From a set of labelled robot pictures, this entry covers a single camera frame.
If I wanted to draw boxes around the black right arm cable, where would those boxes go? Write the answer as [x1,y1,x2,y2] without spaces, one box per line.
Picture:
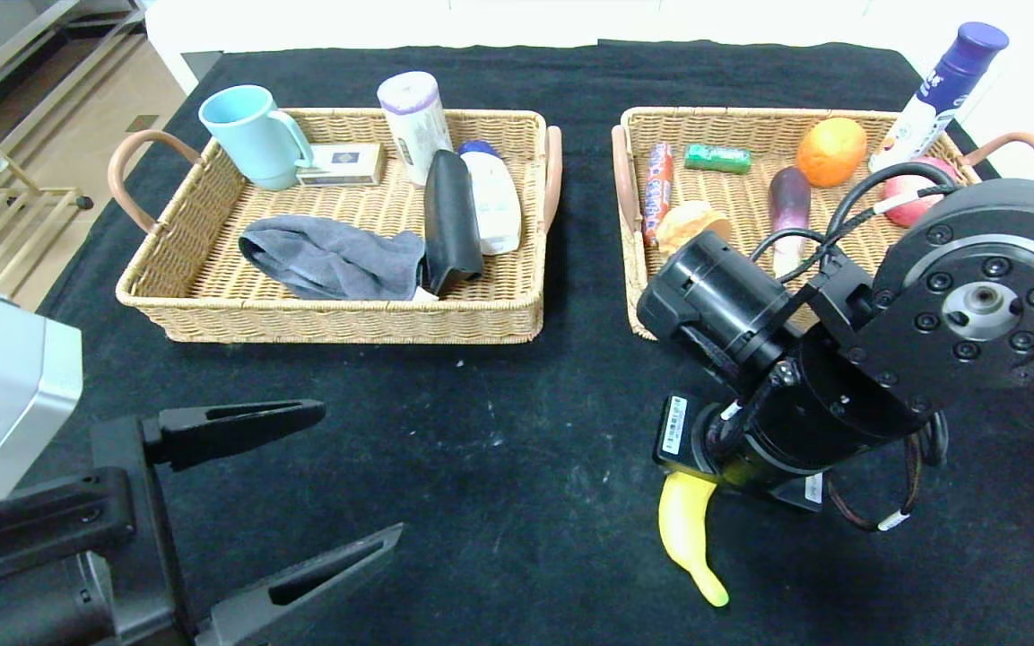
[748,160,961,534]

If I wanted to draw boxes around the woven wicker basket brown handles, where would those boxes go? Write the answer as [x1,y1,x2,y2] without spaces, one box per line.
[611,108,1034,340]
[107,108,564,346]

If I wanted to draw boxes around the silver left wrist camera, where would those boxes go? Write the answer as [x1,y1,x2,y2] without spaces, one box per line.
[0,298,85,502]

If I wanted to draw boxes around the light wooden wheeled rack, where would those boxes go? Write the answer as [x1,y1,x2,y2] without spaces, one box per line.
[0,157,96,306]

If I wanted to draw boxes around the white lotion bottle blue cap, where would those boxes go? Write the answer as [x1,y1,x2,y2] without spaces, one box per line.
[458,142,523,257]

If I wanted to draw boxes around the light blue plastic mug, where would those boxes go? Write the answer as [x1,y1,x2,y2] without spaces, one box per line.
[198,85,314,192]

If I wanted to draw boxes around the purple-topped beige roll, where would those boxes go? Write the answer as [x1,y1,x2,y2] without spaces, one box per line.
[378,72,455,188]

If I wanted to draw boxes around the black glasses case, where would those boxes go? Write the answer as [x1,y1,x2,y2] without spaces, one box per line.
[424,150,485,301]

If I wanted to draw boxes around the grey cloth with white tag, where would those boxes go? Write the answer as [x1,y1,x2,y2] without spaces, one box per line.
[238,214,439,302]

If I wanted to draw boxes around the toy burger bun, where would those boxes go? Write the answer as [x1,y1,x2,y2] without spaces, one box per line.
[656,200,734,258]

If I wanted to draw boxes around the small white card box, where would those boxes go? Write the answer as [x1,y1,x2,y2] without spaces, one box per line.
[297,144,387,188]

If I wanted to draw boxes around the yellow banana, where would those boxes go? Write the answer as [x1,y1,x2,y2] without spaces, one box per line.
[656,470,732,609]

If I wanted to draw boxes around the black tablecloth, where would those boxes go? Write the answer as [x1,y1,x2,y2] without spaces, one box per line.
[0,40,1034,646]

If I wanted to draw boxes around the red apple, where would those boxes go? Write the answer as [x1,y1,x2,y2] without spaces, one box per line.
[882,157,961,228]

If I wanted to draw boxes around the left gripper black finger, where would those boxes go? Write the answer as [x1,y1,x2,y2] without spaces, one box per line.
[141,397,327,473]
[194,521,404,646]

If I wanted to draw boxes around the white bottle purple cap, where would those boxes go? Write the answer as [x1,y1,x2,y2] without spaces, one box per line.
[868,22,1011,176]

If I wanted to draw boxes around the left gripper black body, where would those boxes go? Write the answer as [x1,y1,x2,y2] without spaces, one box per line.
[0,415,200,646]

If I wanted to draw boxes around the green candy pack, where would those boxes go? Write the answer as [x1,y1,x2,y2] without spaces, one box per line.
[684,144,753,175]

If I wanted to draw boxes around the purple eggplant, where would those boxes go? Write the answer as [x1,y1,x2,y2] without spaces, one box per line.
[769,166,812,281]

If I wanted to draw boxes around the orange-red candy tube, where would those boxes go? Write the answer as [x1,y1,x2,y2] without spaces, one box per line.
[643,142,674,249]

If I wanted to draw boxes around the orange fruit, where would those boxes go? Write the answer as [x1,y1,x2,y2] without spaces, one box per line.
[795,118,868,189]

